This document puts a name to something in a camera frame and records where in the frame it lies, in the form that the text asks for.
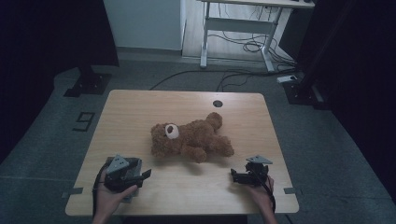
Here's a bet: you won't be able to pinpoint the long black floor cable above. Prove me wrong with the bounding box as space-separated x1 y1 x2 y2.
148 67 297 91

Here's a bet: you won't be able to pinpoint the white cabinet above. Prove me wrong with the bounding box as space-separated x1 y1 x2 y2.
103 0 187 52

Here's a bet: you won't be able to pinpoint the person's left hand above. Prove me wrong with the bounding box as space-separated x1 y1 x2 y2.
94 172 139 219

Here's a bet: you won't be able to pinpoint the tangled black cables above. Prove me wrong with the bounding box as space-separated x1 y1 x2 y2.
207 30 296 68

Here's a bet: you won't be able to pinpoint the white desk frame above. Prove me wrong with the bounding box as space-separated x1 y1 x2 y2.
199 0 316 74

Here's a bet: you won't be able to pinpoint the black stand base plate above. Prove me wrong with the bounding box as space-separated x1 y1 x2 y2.
282 77 332 111
63 64 113 98

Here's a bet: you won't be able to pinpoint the person's right hand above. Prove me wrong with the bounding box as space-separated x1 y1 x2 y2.
245 175 276 213

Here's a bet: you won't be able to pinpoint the dark curtain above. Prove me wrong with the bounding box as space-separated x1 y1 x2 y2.
294 0 396 202
0 0 120 164

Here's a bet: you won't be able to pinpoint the brown teddy bear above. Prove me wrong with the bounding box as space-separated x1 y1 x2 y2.
150 111 235 164

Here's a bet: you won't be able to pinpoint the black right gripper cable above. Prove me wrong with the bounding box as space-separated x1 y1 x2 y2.
252 170 277 215

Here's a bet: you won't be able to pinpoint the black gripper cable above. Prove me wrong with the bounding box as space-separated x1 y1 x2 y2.
252 170 277 215
92 162 108 217

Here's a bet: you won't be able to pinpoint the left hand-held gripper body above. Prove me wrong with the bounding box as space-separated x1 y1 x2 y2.
104 154 144 193

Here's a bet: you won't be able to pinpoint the white power strip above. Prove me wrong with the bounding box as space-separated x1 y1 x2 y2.
276 75 299 84

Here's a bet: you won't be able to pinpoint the grey tape piece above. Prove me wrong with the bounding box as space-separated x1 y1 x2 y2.
61 187 84 200
283 187 304 196

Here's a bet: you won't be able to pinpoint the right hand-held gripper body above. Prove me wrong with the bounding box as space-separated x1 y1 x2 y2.
237 154 274 188

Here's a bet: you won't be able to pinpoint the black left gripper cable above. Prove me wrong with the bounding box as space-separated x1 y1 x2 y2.
92 162 108 217

